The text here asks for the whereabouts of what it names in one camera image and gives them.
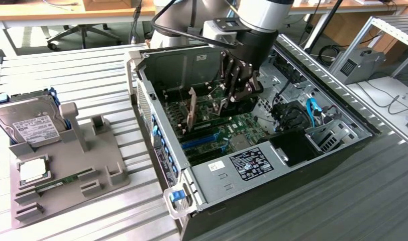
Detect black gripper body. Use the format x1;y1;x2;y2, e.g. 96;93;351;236
232;24;279;71

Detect green graphics card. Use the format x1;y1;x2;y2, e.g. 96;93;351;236
184;86;232;133

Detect green motherboard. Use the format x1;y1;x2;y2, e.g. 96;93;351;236
162;85;275;167

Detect blue PCIe expansion slot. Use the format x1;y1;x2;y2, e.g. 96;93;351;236
180;133;219;151

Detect grey box device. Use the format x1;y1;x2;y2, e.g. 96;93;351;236
337;48;386;85

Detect metal disk bay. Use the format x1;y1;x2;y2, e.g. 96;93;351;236
305;119;355;154

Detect grey power supply unit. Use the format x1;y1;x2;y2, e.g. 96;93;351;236
188;140;294;204

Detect open black PC case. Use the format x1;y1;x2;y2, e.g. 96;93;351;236
124;32;382;241

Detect office chair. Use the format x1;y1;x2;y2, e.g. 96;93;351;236
44;23;123;52

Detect grey parts rack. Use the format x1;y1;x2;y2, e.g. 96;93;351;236
8;101;132;229

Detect hard disk in blue caddy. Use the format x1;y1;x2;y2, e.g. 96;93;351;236
0;86;72;146

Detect green RAM stick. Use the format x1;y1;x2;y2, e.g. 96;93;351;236
33;175;80;194

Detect silver CPU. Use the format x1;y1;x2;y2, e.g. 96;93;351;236
19;160;48;182

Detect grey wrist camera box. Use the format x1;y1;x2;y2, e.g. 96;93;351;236
202;17;253;49

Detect black power wire bundle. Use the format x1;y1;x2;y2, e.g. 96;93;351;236
271;87;309;133

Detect blue SATA wire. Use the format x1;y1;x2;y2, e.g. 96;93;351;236
305;97;322;126

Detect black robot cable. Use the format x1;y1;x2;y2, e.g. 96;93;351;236
151;0;240;49

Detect wooden desk with white frame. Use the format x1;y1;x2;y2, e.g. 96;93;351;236
286;0;408;50

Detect aluminium frame shelf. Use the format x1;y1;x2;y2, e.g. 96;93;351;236
330;14;408;79

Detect black floor cable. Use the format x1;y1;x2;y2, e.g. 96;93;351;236
353;71;408;126

